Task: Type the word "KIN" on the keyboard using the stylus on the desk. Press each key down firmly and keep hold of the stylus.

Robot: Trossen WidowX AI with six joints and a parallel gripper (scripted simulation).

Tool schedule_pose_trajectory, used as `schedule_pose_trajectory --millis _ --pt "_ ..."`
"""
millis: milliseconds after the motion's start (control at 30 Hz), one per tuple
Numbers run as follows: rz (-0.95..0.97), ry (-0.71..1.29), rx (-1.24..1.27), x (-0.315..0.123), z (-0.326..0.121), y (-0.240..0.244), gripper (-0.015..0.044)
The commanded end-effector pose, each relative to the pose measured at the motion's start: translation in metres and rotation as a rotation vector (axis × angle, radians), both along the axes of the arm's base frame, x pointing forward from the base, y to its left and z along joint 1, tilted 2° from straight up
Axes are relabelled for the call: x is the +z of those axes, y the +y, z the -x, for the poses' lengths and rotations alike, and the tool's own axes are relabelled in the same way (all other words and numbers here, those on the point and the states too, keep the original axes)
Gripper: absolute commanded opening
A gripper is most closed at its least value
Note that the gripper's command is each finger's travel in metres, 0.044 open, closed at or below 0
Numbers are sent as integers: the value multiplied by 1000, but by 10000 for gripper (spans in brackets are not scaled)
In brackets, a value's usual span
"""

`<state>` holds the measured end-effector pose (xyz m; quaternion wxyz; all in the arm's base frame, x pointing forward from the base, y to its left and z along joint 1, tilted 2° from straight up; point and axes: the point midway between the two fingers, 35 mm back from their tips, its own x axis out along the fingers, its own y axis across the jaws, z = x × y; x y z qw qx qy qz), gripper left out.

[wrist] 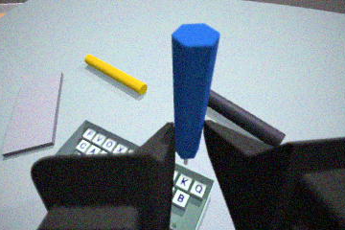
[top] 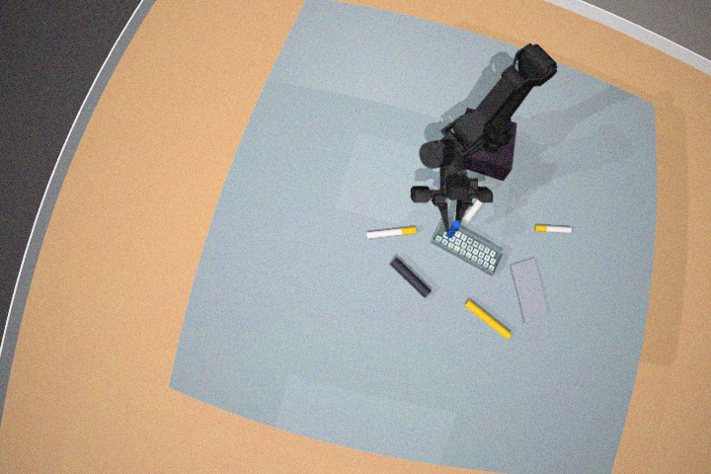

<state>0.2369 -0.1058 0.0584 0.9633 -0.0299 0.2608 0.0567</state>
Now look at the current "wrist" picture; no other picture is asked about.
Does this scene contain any dark grey cylinder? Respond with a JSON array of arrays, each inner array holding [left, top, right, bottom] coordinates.
[[208, 89, 286, 147]]

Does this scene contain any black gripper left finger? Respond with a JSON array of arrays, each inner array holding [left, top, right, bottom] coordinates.
[[31, 122, 175, 230]]

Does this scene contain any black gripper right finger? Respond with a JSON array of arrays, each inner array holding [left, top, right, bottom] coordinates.
[[203, 120, 345, 230]]

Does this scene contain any keyboard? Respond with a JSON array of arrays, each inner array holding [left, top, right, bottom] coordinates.
[[52, 119, 216, 230]]

